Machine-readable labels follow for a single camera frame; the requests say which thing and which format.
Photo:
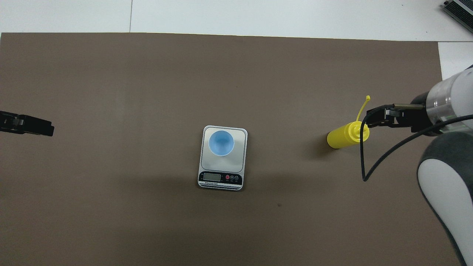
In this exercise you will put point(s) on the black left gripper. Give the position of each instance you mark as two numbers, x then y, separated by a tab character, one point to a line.
7	123

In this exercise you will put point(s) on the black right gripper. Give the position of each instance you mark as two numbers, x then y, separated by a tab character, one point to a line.
419	116

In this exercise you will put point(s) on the yellow squeeze bottle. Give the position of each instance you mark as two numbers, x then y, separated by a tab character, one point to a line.
342	136

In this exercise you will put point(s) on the blue plastic cup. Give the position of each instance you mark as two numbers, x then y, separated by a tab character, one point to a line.
221	142

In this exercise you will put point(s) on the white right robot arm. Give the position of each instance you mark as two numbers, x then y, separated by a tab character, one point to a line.
451	99

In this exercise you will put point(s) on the silver digital kitchen scale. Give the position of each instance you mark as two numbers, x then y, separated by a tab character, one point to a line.
221	177

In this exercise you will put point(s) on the brown paper mat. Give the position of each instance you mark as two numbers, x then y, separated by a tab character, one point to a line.
111	74

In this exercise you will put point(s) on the grey ribbed metal device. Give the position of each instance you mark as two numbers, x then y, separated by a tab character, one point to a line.
460	11

